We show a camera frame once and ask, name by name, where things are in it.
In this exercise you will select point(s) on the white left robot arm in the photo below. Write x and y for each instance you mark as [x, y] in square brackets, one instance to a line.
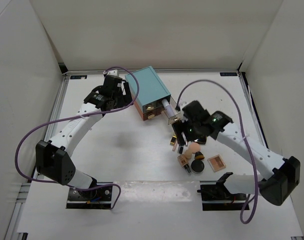
[53, 158]

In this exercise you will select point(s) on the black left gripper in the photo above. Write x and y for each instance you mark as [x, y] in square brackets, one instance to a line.
[125, 99]

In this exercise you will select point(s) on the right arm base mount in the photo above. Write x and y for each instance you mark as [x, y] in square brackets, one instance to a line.
[216, 200]

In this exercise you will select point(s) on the teal and orange drawer box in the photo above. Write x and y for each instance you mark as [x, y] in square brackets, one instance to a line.
[149, 91]

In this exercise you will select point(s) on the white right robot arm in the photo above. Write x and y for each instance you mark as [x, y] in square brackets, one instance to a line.
[274, 176]

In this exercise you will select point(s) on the black round jar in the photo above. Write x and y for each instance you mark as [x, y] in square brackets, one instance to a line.
[197, 166]

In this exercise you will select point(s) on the lavender lipstick tube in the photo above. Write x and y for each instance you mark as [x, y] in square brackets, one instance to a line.
[168, 109]

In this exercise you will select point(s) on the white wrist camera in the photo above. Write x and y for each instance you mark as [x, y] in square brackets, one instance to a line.
[113, 72]
[180, 103]

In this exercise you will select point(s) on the gold black lipstick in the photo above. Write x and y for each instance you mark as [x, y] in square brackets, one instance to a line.
[173, 140]

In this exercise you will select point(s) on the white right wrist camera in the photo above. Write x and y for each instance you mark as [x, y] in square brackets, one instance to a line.
[180, 103]

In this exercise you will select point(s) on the beige foundation bottle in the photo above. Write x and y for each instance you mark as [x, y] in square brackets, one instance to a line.
[184, 163]

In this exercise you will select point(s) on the black square compact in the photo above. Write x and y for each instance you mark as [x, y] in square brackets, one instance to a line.
[201, 140]

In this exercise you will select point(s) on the peach makeup sponge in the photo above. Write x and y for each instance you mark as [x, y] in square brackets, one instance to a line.
[191, 149]

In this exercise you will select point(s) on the black orange kabuki brush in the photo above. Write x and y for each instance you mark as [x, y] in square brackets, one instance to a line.
[199, 156]

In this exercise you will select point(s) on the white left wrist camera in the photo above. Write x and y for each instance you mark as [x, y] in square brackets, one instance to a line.
[113, 72]

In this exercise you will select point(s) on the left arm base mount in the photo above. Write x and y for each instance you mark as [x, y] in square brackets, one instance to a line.
[99, 199]

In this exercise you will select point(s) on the silver black eyeliner pen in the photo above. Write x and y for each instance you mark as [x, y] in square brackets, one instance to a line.
[180, 150]

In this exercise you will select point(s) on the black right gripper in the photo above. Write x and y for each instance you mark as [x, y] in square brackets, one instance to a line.
[177, 129]

